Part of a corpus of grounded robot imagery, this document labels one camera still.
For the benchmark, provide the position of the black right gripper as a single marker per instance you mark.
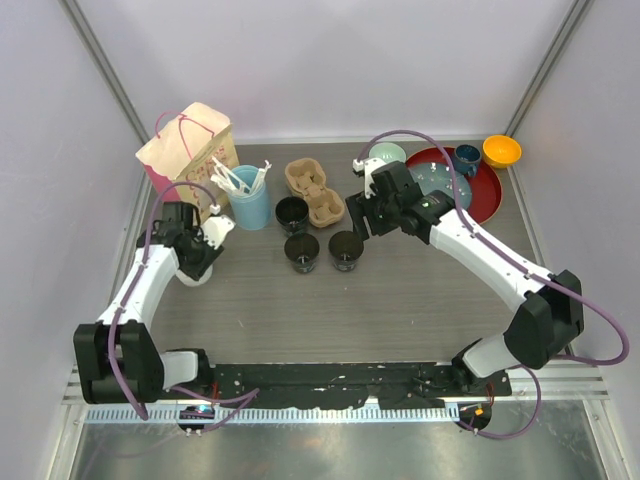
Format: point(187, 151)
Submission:
point(360, 207)

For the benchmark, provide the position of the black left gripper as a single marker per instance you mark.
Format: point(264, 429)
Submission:
point(211, 254)

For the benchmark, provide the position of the black paper coffee cup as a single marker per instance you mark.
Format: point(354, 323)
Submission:
point(345, 249)

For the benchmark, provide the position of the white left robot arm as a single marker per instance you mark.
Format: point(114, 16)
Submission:
point(116, 357)

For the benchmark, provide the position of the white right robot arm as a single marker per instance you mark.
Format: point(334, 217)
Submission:
point(547, 316)

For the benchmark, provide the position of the dark blue ceramic plate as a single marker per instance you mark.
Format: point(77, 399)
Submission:
point(432, 176)

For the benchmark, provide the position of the mint green ceramic bowl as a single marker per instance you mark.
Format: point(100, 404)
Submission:
point(388, 152)

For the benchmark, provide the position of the light blue straw cup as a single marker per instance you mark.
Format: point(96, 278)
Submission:
point(251, 211)

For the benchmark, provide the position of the dark blue ceramic mug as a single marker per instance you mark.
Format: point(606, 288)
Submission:
point(466, 160)

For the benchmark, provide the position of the pink kraft paper bag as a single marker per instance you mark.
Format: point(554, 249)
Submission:
point(184, 149)

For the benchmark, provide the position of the red round tray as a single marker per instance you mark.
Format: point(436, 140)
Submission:
point(486, 186)

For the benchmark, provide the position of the brown cardboard cup carrier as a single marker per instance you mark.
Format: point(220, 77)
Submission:
point(307, 180)

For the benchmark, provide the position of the orange bowl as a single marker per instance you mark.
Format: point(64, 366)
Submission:
point(500, 151)

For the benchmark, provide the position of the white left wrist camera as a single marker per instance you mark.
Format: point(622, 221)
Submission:
point(216, 227)

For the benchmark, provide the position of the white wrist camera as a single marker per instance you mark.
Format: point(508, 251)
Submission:
point(365, 169)
point(216, 227)

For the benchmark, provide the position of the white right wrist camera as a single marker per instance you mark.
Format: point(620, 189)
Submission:
point(365, 169)

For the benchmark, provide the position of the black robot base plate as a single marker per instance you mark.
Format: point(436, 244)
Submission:
point(338, 386)

